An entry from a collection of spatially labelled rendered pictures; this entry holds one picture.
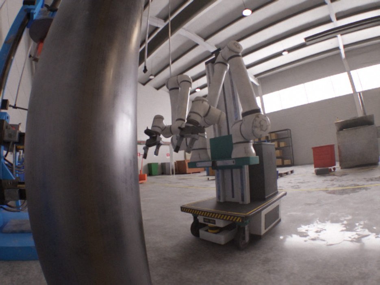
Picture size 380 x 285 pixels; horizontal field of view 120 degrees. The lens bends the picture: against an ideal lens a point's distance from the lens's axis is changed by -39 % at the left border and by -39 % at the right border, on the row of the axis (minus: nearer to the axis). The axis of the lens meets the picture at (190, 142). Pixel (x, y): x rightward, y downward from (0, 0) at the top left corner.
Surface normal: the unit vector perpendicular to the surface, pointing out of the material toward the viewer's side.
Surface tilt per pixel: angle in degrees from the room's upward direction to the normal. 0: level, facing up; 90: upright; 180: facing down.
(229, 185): 90
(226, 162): 90
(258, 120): 95
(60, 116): 90
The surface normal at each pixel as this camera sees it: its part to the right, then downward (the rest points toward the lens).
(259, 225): -0.73, -0.04
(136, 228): 0.99, -0.08
